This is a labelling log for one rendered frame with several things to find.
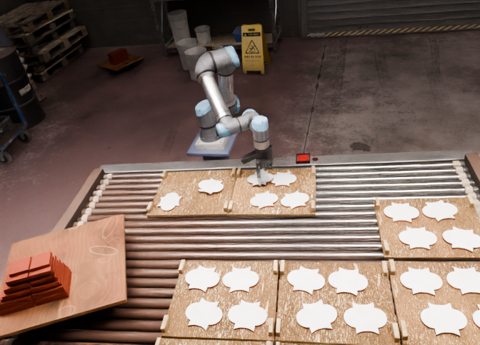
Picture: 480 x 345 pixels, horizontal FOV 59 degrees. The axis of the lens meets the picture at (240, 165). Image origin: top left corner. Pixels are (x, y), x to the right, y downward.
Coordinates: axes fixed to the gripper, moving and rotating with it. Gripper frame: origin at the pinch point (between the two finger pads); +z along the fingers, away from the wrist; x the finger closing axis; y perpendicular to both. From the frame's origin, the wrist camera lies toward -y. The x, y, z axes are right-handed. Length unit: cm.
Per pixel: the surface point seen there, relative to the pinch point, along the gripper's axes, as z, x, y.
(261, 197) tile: 0.3, -14.6, 2.4
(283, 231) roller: 2.8, -34.2, 14.4
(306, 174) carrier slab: 0.4, 4.3, 23.4
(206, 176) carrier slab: 2.9, 4.7, -29.7
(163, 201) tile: 3, -17, -47
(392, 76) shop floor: 91, 311, 117
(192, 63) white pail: 78, 335, -130
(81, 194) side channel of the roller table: 4, -11, -96
